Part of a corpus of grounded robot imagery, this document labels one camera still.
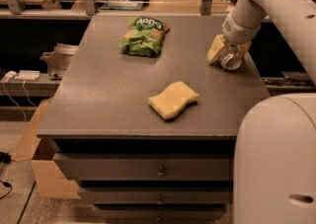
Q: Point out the cardboard box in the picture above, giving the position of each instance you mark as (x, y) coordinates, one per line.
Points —
(50, 181)

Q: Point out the white power strip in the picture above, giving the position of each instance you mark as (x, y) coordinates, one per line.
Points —
(27, 75)

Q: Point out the green chip bag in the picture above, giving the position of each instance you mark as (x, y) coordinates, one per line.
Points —
(144, 36)

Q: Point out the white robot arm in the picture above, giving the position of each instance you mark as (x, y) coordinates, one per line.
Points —
(275, 152)

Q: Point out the white metal bracket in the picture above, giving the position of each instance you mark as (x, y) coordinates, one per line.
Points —
(58, 60)

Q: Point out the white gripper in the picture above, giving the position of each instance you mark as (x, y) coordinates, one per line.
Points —
(237, 34)

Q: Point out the top drawer knob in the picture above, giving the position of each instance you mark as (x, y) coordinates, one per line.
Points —
(162, 173)

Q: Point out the yellow sponge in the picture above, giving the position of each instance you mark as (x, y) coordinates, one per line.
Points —
(170, 102)

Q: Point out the silver green 7up can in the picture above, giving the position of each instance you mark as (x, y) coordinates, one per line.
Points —
(232, 59)

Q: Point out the grey drawer cabinet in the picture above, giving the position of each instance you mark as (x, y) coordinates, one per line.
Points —
(108, 139)

